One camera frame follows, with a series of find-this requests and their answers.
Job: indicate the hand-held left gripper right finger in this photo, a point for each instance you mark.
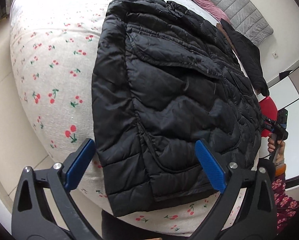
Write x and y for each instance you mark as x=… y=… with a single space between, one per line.
x=210 y=166

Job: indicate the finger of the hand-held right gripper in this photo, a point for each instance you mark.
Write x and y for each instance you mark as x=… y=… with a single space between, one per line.
x=268 y=124

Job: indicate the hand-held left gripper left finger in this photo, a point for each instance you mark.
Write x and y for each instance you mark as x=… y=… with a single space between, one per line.
x=80 y=163

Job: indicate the black puffer jacket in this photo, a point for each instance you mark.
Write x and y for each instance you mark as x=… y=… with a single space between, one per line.
x=164 y=92

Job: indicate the person's right forearm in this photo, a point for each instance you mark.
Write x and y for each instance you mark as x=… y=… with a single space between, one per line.
x=280 y=170

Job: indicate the person's right hand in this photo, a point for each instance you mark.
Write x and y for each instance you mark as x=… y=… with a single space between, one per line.
x=279 y=155

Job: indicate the red plastic stool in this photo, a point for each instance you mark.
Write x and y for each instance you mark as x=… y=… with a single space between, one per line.
x=268 y=110

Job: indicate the black cloth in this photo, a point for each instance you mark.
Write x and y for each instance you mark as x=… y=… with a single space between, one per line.
x=247 y=55

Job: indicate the person's floral clothing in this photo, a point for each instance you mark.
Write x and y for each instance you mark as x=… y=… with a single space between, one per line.
x=287 y=205

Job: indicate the brown cloth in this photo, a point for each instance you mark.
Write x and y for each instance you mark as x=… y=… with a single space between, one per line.
x=230 y=41

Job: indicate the cherry print bed sheet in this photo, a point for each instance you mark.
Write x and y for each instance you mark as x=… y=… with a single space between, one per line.
x=54 y=55

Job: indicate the grey quilted headboard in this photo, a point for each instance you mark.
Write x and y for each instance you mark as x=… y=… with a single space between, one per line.
x=239 y=7

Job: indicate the white wall socket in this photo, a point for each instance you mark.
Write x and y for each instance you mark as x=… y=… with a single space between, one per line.
x=274 y=54

